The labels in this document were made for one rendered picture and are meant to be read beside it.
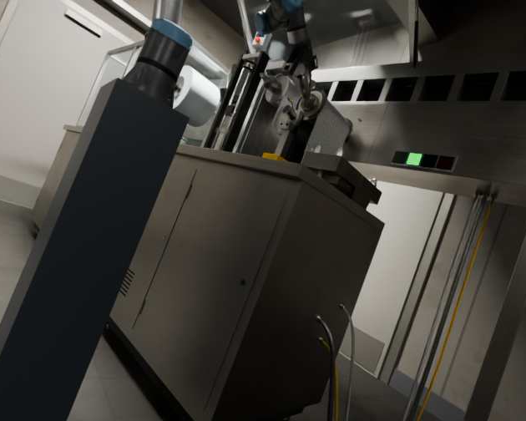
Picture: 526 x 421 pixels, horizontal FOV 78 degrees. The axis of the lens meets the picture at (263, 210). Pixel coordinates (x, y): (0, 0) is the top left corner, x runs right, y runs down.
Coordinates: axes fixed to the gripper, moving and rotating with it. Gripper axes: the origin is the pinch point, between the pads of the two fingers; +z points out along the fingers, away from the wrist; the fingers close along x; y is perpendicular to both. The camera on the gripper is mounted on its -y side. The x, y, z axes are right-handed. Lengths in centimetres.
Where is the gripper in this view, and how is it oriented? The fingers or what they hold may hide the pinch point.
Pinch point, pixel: (304, 95)
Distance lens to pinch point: 143.7
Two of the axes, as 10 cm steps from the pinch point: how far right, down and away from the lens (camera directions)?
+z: 2.5, 8.2, 5.2
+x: -6.9, -2.3, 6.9
